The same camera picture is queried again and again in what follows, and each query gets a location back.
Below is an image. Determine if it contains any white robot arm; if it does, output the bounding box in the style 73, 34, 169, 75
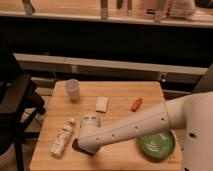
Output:
77, 92, 213, 171

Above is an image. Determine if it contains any white lotion bottle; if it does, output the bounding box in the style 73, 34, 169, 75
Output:
50, 118, 75, 158

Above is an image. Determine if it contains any orange carrot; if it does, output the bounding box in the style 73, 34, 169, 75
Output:
131, 97, 143, 112

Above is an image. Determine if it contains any black chair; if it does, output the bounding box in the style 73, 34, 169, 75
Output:
0, 50, 45, 171

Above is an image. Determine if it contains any green bowl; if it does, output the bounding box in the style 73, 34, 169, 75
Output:
137, 131, 175, 160

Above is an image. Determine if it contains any wooden bench rail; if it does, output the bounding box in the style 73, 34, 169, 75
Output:
15, 53, 207, 83

